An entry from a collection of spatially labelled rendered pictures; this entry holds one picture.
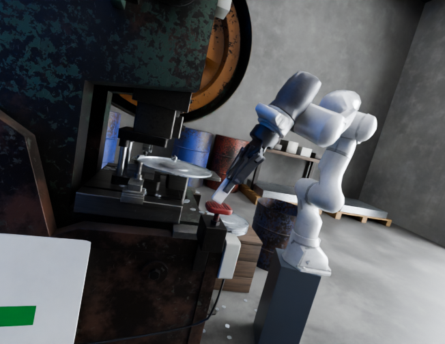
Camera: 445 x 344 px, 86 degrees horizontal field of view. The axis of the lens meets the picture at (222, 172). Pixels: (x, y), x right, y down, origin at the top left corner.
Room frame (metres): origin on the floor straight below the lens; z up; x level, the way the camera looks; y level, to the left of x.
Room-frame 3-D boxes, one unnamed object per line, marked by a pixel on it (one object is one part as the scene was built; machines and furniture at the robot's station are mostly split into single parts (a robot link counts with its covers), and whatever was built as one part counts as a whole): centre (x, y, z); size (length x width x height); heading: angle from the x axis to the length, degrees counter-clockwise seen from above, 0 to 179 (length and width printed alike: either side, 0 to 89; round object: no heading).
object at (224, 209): (0.63, -0.01, 0.72); 0.07 x 0.06 x 0.08; 107
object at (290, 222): (1.89, -0.54, 0.24); 0.42 x 0.42 x 0.48
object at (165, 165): (0.92, 0.18, 0.78); 0.29 x 0.29 x 0.01
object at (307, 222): (1.09, -0.42, 0.71); 0.18 x 0.11 x 0.25; 22
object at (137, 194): (0.72, 0.25, 0.76); 0.17 x 0.06 x 0.10; 17
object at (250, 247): (1.53, -0.11, 0.18); 0.40 x 0.38 x 0.35; 102
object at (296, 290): (1.06, -0.44, 0.23); 0.18 x 0.18 x 0.45; 88
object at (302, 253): (1.06, -0.48, 0.52); 0.22 x 0.19 x 0.14; 88
